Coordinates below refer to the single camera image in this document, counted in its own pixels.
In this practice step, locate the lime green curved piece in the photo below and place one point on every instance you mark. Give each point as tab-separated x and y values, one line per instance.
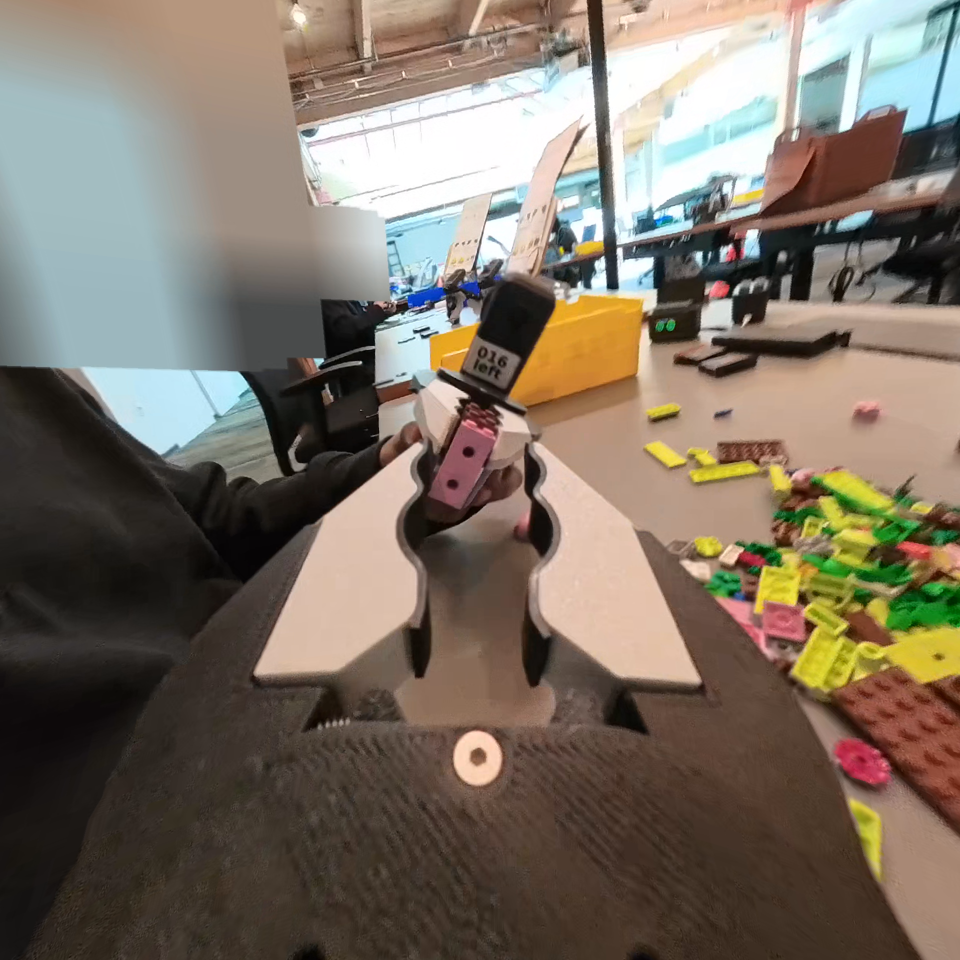
868	836

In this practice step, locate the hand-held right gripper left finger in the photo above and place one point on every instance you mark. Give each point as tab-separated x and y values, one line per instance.
345	600

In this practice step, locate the yellow plastic bin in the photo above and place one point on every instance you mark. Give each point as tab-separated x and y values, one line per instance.
577	345

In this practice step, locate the black box device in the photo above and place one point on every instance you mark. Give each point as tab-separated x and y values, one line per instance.
750	300

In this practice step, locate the black handheld device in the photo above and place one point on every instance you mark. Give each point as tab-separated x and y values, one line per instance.
455	300
486	279

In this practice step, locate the pale pink flower piece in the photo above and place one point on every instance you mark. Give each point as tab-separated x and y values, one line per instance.
867	409

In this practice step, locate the pile of colourful toy bricks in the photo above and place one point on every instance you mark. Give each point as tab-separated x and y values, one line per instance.
847	555

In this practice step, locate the brown cardboard box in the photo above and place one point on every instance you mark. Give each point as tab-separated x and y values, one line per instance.
847	161

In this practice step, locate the magenta flower piece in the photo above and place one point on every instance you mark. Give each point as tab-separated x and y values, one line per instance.
862	762

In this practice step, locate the large brown baseplate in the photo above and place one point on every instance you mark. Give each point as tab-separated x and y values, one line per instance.
907	735

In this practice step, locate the lime green flat tile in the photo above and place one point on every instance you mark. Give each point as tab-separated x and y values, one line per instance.
664	454

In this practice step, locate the long lime green studded plate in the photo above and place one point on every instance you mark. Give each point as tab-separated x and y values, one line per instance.
724	472

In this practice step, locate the brown studded plate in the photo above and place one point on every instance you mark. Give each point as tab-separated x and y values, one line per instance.
752	452

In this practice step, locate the black steel pole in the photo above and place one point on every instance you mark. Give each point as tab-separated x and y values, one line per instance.
602	150

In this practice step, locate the person's left forearm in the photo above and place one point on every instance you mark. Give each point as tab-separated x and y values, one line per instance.
300	487

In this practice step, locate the narrow lime green plate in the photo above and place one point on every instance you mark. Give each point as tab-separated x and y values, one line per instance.
664	412

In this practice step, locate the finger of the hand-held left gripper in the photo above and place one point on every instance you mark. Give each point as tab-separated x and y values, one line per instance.
514	442
439	416

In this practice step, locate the black office chair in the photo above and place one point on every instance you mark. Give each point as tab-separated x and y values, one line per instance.
330	409

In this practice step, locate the pink brick with holes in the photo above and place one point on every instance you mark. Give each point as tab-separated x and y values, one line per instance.
461	469

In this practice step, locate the person's black jacket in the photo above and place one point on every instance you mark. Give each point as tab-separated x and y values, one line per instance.
90	600

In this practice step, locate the person's left hand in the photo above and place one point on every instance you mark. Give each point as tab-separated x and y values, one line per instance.
401	446

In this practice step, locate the closed dark laptop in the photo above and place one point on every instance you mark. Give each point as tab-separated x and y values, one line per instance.
780	343

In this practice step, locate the black charger green lights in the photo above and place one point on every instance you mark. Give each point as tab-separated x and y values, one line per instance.
675	315

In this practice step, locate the brown background desk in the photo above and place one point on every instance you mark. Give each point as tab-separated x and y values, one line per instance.
825	214

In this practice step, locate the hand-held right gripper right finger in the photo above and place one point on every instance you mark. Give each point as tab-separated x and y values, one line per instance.
607	600

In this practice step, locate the cardboard sign board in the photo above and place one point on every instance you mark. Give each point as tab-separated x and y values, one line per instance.
544	202
466	236

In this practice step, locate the black rectangular block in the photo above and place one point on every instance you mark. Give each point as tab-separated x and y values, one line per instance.
729	364
697	354

